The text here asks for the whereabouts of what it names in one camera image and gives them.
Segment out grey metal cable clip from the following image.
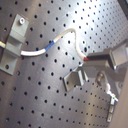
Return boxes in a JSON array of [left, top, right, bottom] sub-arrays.
[[0, 15, 29, 75]]

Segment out small grey metal bracket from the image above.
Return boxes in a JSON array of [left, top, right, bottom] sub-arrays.
[[63, 67, 88, 91]]

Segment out silver bolt head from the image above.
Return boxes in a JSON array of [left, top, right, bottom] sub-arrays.
[[96, 74, 105, 84]]

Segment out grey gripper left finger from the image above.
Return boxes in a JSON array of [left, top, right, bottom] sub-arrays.
[[82, 61, 116, 78]]

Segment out small metal clip with wires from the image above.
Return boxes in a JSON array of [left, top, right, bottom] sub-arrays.
[[105, 83, 119, 123]]

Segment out white cable with blue band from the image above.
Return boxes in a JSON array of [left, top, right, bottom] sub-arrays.
[[0, 28, 91, 63]]

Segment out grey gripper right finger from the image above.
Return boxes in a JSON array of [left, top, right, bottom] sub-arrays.
[[87, 49, 113, 62]]

